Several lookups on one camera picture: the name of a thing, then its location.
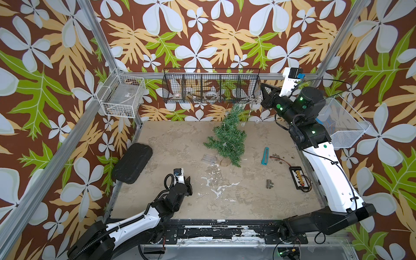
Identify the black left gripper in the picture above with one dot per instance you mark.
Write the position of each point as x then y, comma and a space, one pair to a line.
188, 187

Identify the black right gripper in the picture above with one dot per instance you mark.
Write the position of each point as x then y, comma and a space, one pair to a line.
271, 102

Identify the small green christmas tree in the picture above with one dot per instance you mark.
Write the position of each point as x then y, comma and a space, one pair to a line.
228, 140

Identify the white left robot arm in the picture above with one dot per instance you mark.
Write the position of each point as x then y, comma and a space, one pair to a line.
100, 240

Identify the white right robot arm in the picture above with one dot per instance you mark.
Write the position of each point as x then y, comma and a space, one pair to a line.
345, 205

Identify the clear plastic battery box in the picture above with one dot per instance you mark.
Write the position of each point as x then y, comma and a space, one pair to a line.
209, 159

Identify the black oval case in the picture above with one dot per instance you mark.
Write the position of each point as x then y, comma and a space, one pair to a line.
131, 165

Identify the teal utility knife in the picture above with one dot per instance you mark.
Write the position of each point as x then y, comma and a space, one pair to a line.
265, 157

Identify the white hexagonal mesh basket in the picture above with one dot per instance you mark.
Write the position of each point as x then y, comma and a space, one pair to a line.
343, 123

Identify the small grey metal fitting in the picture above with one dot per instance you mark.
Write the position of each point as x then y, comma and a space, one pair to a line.
269, 184

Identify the black tray with parts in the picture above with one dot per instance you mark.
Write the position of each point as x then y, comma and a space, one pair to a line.
301, 181

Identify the small circuit board with leds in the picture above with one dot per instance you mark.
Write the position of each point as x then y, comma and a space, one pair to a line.
288, 254

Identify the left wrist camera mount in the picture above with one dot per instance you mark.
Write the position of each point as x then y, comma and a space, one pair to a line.
179, 176

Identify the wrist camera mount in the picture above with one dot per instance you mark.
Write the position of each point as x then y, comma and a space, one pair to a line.
292, 77
179, 176

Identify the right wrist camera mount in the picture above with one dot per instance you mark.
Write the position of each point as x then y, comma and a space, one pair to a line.
292, 77

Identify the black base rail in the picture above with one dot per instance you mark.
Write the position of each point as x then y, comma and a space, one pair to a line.
174, 230

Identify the black wire wall basket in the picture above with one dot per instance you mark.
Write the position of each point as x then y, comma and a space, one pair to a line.
210, 86

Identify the white square wire basket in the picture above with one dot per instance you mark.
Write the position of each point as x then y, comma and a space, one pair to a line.
120, 95

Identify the vertical aluminium frame post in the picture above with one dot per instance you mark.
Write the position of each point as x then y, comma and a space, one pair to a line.
335, 46

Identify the left aluminium frame post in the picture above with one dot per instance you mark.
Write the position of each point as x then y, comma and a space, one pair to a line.
102, 43

